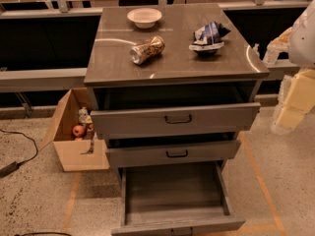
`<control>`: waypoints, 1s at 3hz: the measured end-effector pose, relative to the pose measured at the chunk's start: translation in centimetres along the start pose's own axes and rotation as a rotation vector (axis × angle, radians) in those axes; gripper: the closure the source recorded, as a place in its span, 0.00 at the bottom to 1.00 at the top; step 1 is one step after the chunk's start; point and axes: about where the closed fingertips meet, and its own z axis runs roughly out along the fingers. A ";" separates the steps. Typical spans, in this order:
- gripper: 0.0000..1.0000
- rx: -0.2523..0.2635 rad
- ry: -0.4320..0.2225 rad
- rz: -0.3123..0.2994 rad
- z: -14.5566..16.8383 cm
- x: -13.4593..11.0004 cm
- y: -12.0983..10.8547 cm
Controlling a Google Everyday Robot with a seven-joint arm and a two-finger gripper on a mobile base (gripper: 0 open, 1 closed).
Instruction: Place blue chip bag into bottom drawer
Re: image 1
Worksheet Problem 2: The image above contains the bottom grey drawer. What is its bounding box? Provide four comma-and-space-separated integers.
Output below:
111, 161, 244, 236

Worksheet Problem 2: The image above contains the black power cable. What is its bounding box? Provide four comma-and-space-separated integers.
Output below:
0, 128, 39, 179

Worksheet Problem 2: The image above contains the grey drawer cabinet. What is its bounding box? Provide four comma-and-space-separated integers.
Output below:
83, 2, 271, 236

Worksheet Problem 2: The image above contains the grey drawer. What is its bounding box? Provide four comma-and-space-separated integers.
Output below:
92, 103, 260, 140
106, 140, 241, 168
111, 161, 244, 236

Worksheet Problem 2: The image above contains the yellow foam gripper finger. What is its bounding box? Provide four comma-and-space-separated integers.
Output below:
271, 69, 315, 135
263, 28, 291, 65

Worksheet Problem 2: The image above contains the top grey drawer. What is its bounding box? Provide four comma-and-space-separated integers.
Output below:
92, 103, 260, 140

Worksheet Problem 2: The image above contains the red apple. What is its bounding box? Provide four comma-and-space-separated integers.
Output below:
72, 125, 86, 138

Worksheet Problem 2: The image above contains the crushed gold can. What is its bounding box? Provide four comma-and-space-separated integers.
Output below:
130, 35, 165, 65

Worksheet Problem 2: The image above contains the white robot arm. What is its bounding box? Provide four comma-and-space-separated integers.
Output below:
263, 1, 315, 135

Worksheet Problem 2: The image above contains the cardboard box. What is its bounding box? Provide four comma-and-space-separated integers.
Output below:
40, 88, 109, 171

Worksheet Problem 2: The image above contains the blue chip bag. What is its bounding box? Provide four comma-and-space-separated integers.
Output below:
189, 21, 230, 54

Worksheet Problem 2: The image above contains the middle grey drawer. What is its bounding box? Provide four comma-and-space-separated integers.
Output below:
106, 140, 241, 168

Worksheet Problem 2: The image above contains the white bowl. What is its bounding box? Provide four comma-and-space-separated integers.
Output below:
127, 8, 162, 29

